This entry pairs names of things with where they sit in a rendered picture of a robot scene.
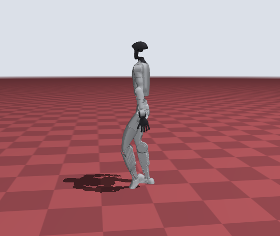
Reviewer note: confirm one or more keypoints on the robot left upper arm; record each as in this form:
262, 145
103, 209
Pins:
138, 71

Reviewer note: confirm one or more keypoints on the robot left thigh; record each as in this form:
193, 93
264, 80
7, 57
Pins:
130, 131

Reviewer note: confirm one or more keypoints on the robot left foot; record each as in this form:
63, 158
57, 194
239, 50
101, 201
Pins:
134, 184

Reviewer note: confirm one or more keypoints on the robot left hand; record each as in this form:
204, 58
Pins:
143, 122

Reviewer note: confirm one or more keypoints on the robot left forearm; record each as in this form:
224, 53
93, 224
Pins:
140, 102

